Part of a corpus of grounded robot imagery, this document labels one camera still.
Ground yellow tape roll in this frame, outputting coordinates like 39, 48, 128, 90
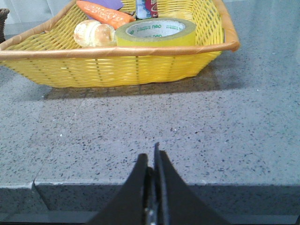
115, 18, 196, 47

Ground orange toy carrot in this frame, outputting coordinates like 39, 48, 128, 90
76, 0, 135, 30

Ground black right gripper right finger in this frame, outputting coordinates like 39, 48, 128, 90
151, 143, 229, 225

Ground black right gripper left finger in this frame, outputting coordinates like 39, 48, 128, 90
88, 153, 152, 225

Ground purple foam piece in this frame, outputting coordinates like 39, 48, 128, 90
86, 0, 124, 20

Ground yellow woven plastic basket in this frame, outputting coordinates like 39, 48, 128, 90
0, 0, 240, 88

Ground red blue drink can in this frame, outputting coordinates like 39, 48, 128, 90
135, 0, 158, 19

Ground toy bread roll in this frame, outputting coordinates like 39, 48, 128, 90
73, 20, 117, 47

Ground brown wicker basket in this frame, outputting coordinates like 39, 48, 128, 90
0, 8, 10, 43

